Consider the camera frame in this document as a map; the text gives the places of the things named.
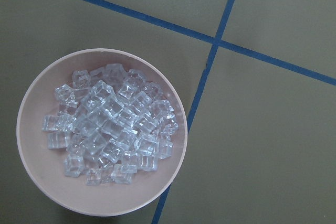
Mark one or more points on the clear ice cubes pile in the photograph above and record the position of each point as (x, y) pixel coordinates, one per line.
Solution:
(112, 123)

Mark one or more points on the pink bowl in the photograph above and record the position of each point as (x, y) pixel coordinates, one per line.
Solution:
(45, 167)

